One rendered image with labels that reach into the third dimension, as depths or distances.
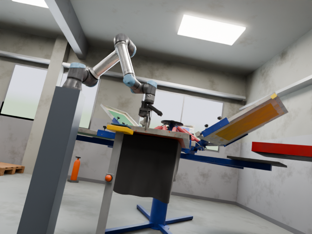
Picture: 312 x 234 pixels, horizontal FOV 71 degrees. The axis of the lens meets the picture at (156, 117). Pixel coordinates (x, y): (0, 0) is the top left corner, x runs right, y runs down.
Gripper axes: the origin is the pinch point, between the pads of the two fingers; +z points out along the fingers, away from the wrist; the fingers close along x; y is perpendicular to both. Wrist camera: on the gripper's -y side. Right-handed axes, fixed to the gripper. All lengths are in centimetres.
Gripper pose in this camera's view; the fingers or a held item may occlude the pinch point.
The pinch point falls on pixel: (147, 129)
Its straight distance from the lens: 151.3
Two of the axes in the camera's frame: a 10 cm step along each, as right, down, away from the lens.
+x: -1.6, -2.3, -9.6
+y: -9.7, -1.2, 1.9
